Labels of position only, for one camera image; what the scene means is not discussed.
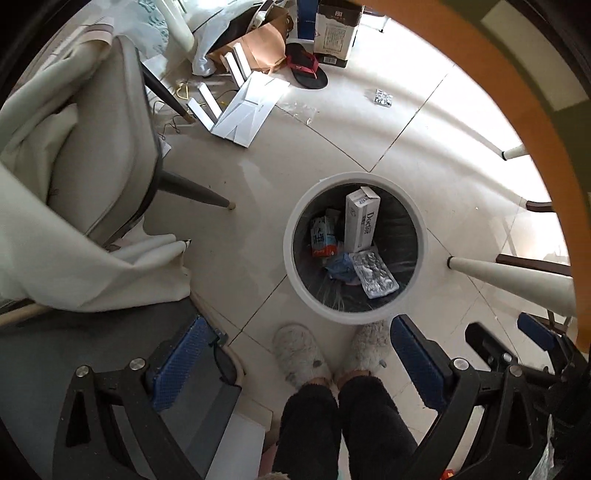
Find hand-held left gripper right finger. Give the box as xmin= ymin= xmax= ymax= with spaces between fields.
xmin=389 ymin=314 xmax=543 ymax=480

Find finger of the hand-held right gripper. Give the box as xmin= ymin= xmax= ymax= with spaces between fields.
xmin=464 ymin=322 xmax=555 ymax=388
xmin=517 ymin=312 xmax=587 ymax=370

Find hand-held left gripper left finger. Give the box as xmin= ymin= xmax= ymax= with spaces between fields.
xmin=52 ymin=315 xmax=218 ymax=480

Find blue wrapper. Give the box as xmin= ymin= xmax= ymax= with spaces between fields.
xmin=324 ymin=251 xmax=358 ymax=283

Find long white pink box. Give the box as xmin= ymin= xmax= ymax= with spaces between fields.
xmin=344 ymin=185 xmax=382 ymax=254

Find blue white milk carton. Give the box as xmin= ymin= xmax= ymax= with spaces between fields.
xmin=309 ymin=215 xmax=340 ymax=259

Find white round trash bin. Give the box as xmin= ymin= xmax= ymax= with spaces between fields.
xmin=283 ymin=172 xmax=428 ymax=324

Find grey fuzzy slipper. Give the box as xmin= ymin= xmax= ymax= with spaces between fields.
xmin=336 ymin=318 xmax=393 ymax=386
xmin=271 ymin=323 xmax=333 ymax=388

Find grey box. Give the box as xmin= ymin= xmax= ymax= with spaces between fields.
xmin=0 ymin=300 xmax=245 ymax=480

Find dark wooden chair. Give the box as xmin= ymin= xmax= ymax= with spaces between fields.
xmin=496 ymin=198 xmax=573 ymax=278

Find black fuzzy pants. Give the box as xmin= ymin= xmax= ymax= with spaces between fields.
xmin=271 ymin=376 xmax=432 ymax=480

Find black bin liner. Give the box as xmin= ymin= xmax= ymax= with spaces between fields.
xmin=292 ymin=184 xmax=419 ymax=312

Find white cloth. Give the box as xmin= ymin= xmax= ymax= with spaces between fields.
xmin=0 ymin=16 xmax=192 ymax=315

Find grey chair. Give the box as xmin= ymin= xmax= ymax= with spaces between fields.
xmin=44 ymin=34 xmax=234 ymax=252

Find white cardboard pieces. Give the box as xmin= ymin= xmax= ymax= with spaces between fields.
xmin=187 ymin=46 xmax=291 ymax=148

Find clear plastic wrapper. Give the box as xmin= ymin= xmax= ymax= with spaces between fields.
xmin=277 ymin=99 xmax=319 ymax=125

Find red black flip-flop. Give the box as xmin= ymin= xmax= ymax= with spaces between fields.
xmin=285 ymin=41 xmax=329 ymax=89

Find crumpled white plastic bag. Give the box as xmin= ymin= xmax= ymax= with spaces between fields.
xmin=191 ymin=0 xmax=264 ymax=77

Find large brown paper bag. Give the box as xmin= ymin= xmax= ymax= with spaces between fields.
xmin=208 ymin=2 xmax=294 ymax=75

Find white carton with dark print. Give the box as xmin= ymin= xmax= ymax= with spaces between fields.
xmin=314 ymin=0 xmax=363 ymax=68

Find blue box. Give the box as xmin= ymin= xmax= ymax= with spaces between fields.
xmin=295 ymin=0 xmax=321 ymax=44

